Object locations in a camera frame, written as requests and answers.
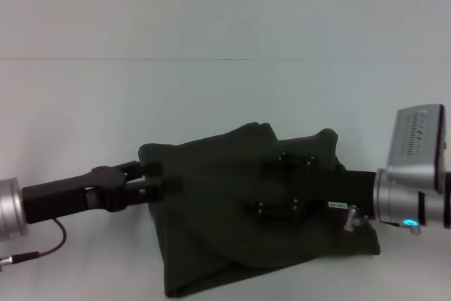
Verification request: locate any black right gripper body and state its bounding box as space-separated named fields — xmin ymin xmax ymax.
xmin=297 ymin=164 xmax=377 ymax=224

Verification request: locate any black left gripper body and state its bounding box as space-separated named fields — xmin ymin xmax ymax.
xmin=21 ymin=164 xmax=128 ymax=225

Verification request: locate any dark green t-shirt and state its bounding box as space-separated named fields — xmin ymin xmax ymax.
xmin=137 ymin=121 xmax=382 ymax=299

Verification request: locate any right gripper cable with plug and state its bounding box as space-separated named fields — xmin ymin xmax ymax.
xmin=344 ymin=205 xmax=402 ymax=233

